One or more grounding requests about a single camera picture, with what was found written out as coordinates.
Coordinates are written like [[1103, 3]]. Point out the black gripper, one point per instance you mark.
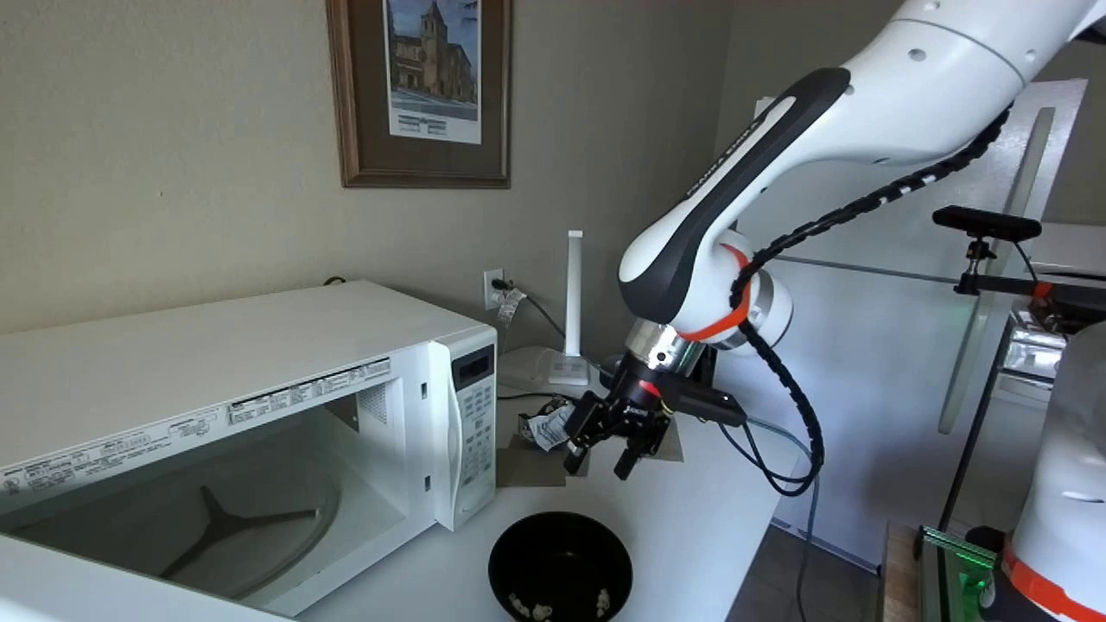
[[627, 401]]

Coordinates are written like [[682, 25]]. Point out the microwave door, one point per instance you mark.
[[105, 588]]

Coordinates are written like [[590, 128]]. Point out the black bowl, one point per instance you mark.
[[561, 569]]

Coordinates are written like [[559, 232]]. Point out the silver foil packet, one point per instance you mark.
[[547, 429]]

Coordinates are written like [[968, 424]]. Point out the white desk lamp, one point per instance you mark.
[[570, 298]]

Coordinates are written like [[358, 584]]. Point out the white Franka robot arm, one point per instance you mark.
[[875, 103]]

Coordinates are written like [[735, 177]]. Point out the framed church picture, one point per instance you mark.
[[421, 90]]

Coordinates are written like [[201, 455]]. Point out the large grey tape patch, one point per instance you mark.
[[530, 466]]

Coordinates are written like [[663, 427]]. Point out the camera stand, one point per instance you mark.
[[981, 391]]

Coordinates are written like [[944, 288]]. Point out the green clamp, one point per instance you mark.
[[961, 565]]

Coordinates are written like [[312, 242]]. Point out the black bar camera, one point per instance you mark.
[[987, 223]]

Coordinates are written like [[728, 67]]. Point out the white wall outlet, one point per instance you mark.
[[491, 276]]

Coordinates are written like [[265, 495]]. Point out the white board panel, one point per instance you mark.
[[886, 381]]

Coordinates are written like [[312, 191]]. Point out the white microwave oven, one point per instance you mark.
[[228, 357]]

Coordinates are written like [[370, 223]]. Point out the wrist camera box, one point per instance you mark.
[[708, 401]]

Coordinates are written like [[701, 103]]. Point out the wooden robot platform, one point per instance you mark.
[[901, 576]]

